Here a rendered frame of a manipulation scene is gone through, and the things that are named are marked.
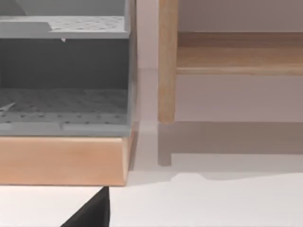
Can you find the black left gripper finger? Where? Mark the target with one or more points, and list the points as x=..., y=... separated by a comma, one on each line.
x=95, y=210

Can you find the pale wooden drawer front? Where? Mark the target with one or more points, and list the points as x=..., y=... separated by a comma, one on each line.
x=61, y=159

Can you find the grey pierced drawer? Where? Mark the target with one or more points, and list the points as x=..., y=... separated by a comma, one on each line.
x=64, y=78

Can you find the wooden open shelf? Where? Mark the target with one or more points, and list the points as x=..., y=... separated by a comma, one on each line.
x=236, y=56

